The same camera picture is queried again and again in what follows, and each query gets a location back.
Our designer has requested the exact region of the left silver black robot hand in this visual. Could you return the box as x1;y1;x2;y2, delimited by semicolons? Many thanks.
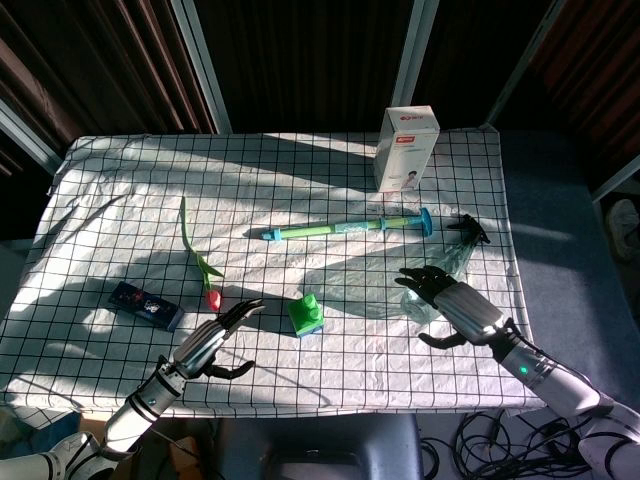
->
169;298;268;381

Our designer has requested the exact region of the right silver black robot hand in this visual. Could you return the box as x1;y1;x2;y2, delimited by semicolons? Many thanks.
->
393;265;506;351

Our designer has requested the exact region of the green toy block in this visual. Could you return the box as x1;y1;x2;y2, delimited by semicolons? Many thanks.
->
286;292;325;337

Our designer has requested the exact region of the artificial red tulip flower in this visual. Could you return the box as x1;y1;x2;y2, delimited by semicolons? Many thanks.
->
178;196;226;314

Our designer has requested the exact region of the green transparent spray bottle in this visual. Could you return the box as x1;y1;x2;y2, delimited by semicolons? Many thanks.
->
399;213;492;324

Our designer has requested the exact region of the dark blue printed box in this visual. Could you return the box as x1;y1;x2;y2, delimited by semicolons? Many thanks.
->
108;281;186;334

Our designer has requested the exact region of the dark grey chair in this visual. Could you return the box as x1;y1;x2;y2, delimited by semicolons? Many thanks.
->
214;413;424;480

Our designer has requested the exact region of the green blue toy water pump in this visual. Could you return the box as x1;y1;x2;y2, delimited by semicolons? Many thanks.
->
257;207;433;244

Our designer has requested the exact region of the white product carton box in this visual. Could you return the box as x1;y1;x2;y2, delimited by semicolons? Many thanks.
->
374;105;441;194

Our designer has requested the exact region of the white shoe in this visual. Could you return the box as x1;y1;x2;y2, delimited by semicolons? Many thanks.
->
605;198;640;261

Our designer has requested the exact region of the white black checkered tablecloth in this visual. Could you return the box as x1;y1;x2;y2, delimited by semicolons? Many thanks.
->
0;128;544;420

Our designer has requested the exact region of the black cable bundle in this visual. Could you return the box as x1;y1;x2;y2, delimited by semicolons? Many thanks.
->
419;407;596;480

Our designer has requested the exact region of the grey metal frame post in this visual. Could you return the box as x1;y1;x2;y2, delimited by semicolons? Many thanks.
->
169;0;234;135
482;0;569;129
389;0;441;109

